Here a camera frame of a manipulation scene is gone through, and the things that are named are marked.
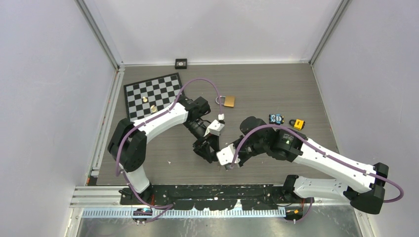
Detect small black square box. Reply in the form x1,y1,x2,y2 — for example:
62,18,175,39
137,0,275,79
174,58,188,70

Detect yellow small padlock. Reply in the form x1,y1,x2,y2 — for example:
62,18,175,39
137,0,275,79
289,119,305,130

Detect black white chessboard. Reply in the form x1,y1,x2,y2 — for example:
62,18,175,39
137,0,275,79
124,73,182,121

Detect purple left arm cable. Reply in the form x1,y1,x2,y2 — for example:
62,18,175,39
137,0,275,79
114,78,225,224

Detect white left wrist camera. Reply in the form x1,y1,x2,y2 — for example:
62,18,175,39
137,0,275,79
204,114,225,136

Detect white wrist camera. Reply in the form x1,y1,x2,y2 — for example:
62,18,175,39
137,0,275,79
216,143,236,166
204,114,225,136

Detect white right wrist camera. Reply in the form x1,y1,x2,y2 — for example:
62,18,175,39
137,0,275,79
216,143,236,166

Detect cream chess piece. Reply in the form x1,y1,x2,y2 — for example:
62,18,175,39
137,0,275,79
150,105,158,114

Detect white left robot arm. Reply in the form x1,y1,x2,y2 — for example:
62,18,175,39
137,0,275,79
107,96,225,204

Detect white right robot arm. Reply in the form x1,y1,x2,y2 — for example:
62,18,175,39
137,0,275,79
227,117,389,214

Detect brass padlock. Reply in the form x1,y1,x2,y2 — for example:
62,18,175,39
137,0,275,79
215,96,236,108

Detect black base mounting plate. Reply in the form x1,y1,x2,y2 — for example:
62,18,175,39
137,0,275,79
119,184,314,211

